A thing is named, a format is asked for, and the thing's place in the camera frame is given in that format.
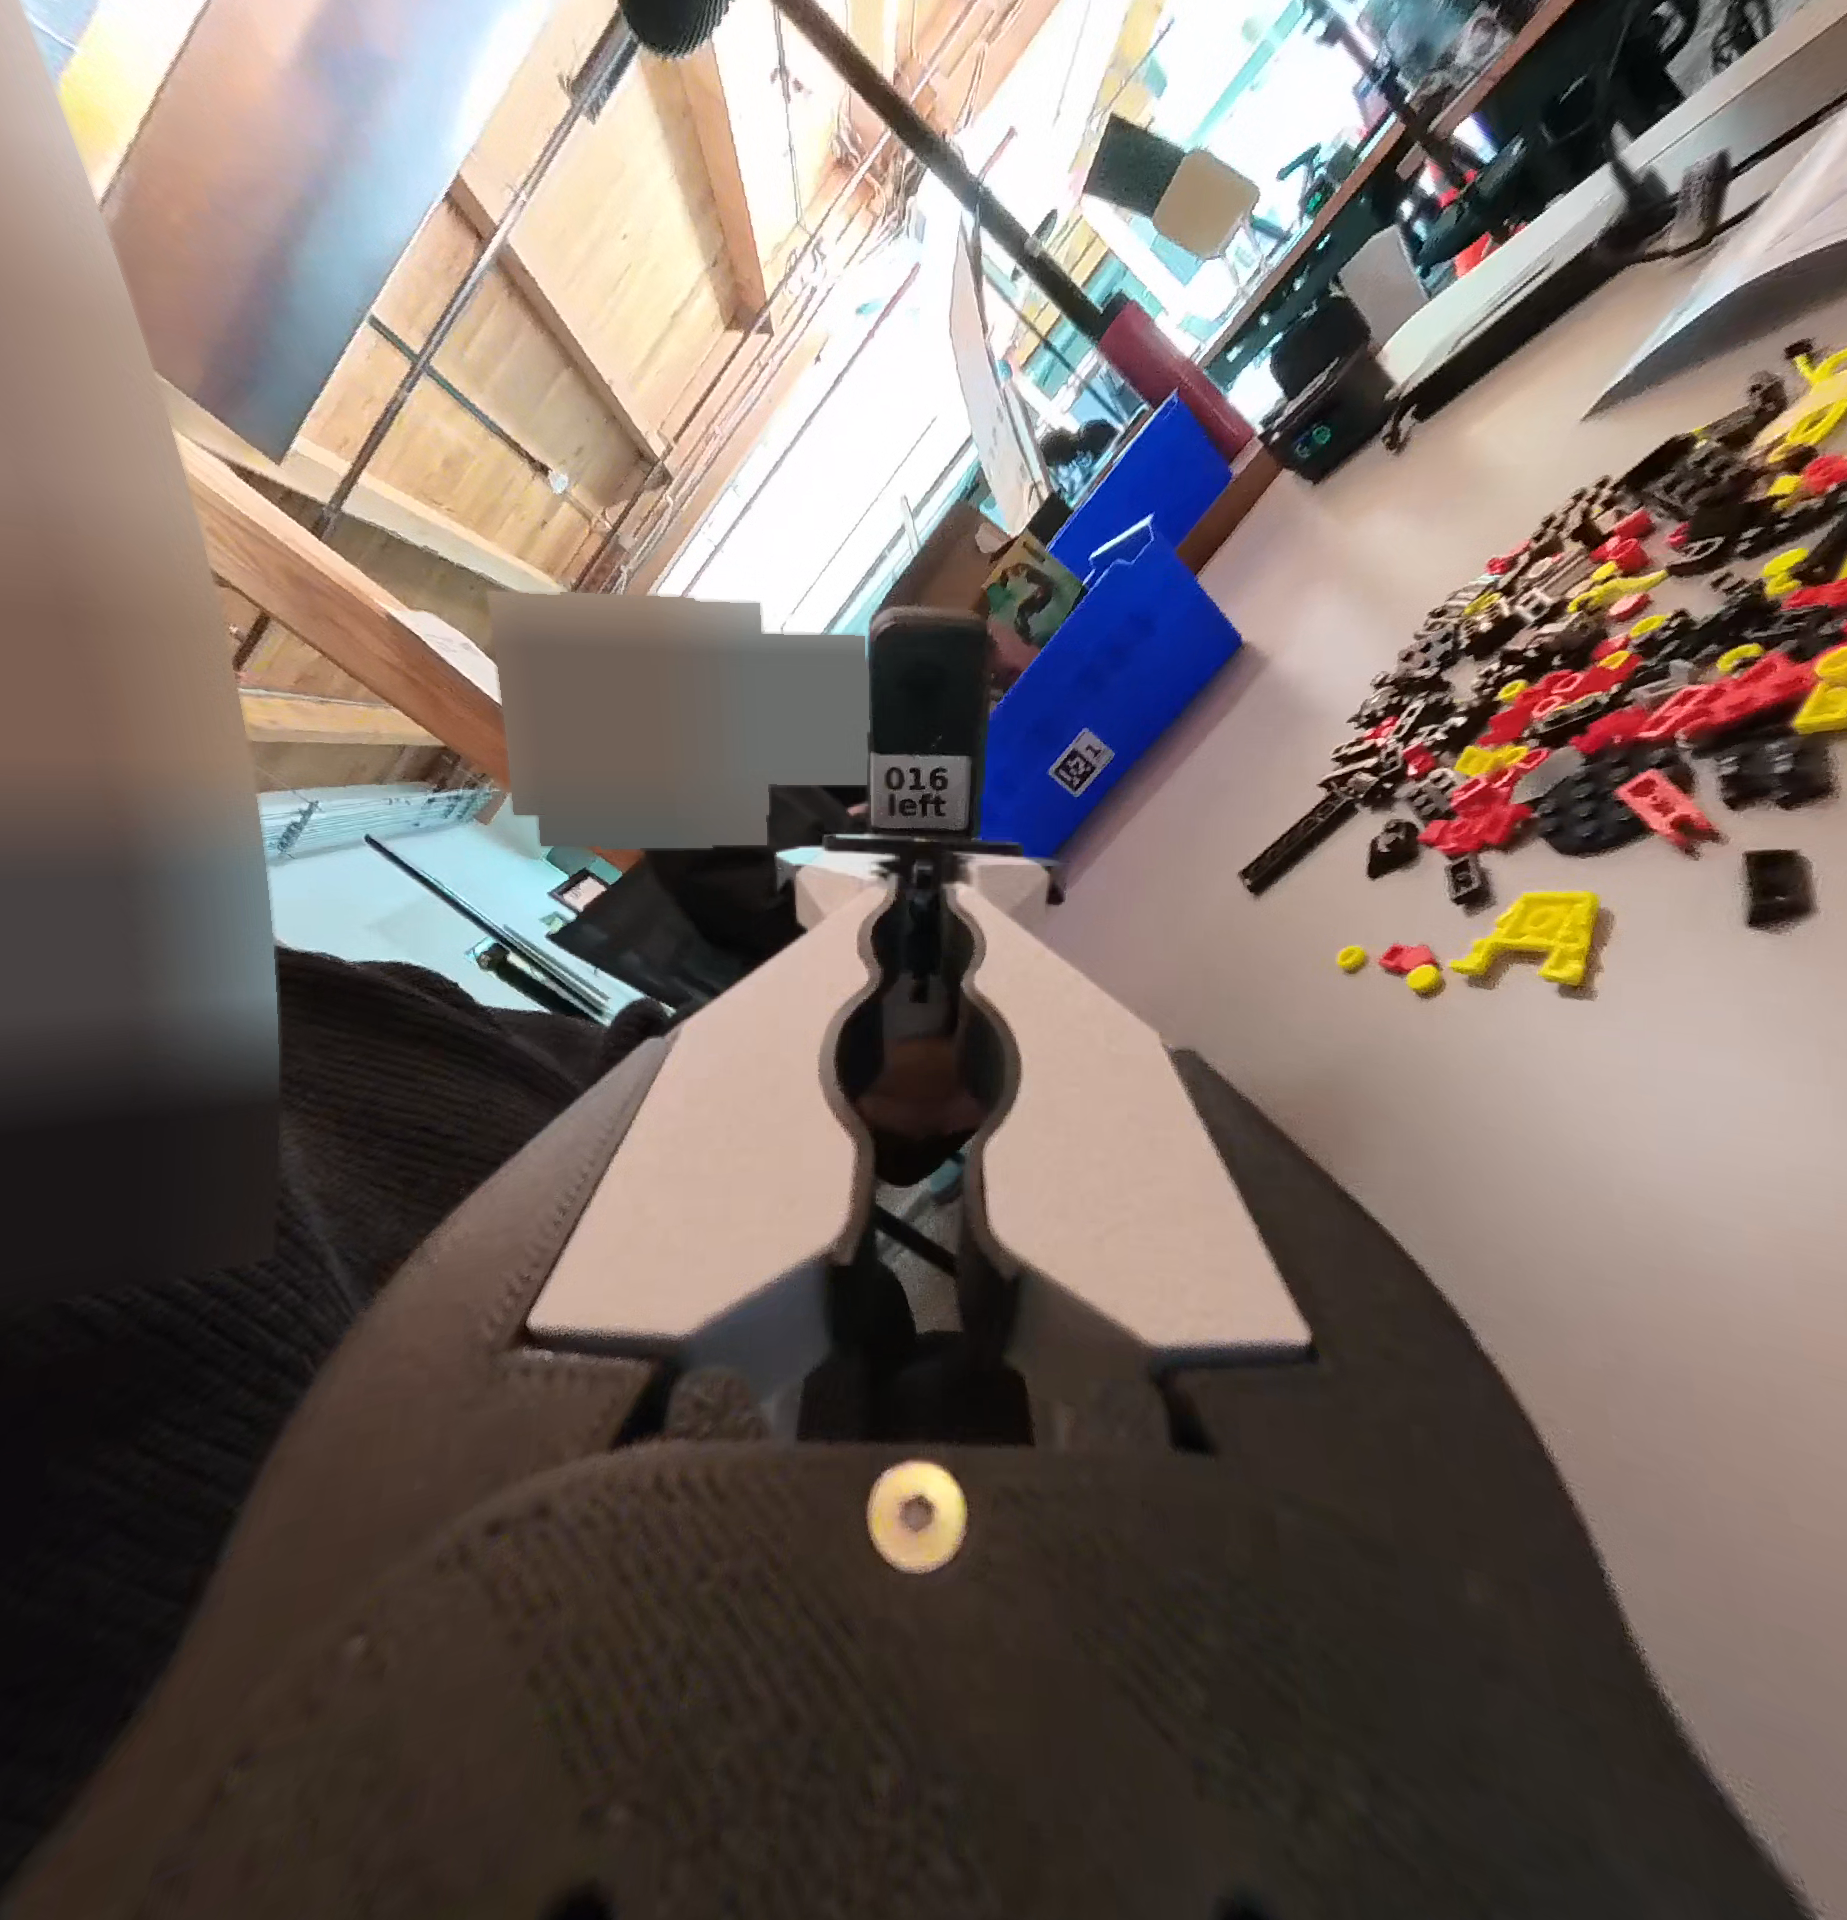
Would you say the white plastic sheet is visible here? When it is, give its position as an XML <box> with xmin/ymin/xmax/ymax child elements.
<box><xmin>1583</xmin><ymin>112</ymin><xmax>1847</xmax><ymax>423</ymax></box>

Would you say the blue plastic bin with sticker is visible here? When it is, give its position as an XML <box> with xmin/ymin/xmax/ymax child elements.
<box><xmin>984</xmin><ymin>516</ymin><xmax>1242</xmax><ymax>860</ymax></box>

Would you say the person's left hand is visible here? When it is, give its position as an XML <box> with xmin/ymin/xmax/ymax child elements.
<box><xmin>855</xmin><ymin>1036</ymin><xmax>991</xmax><ymax>1149</ymax></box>

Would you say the black metal pole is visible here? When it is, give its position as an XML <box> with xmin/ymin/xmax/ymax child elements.
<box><xmin>773</xmin><ymin>0</ymin><xmax>1121</xmax><ymax>348</ymax></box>

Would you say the person's black sweater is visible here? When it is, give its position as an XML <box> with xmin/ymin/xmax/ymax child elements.
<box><xmin>0</xmin><ymin>944</ymin><xmax>673</xmax><ymax>1920</ymax></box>

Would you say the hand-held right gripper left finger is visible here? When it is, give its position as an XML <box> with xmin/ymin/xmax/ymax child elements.
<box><xmin>524</xmin><ymin>884</ymin><xmax>892</xmax><ymax>1429</ymax></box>

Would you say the long grey desk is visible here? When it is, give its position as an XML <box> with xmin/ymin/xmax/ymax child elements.
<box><xmin>1374</xmin><ymin>0</ymin><xmax>1847</xmax><ymax>429</ymax></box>

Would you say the colourful printed box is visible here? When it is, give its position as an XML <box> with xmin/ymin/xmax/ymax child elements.
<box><xmin>984</xmin><ymin>531</ymin><xmax>1086</xmax><ymax>668</ymax></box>

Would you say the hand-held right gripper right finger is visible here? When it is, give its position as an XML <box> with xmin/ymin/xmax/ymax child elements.
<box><xmin>945</xmin><ymin>884</ymin><xmax>1311</xmax><ymax>1426</ymax></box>

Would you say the black box device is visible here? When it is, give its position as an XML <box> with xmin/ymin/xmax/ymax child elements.
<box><xmin>1259</xmin><ymin>336</ymin><xmax>1397</xmax><ymax>484</ymax></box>

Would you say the dark red padded post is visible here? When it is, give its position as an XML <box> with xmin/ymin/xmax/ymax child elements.
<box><xmin>1097</xmin><ymin>297</ymin><xmax>1257</xmax><ymax>466</ymax></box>

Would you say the wooden ceiling beam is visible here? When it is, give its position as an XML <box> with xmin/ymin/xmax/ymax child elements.
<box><xmin>174</xmin><ymin>436</ymin><xmax>511</xmax><ymax>783</ymax></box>

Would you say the black and white chair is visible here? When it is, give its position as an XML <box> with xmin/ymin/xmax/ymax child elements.
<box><xmin>1085</xmin><ymin>118</ymin><xmax>1266</xmax><ymax>278</ymax></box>

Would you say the scattered pile of lego pieces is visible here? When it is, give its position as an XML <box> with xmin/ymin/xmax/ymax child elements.
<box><xmin>1238</xmin><ymin>343</ymin><xmax>1847</xmax><ymax>999</ymax></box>

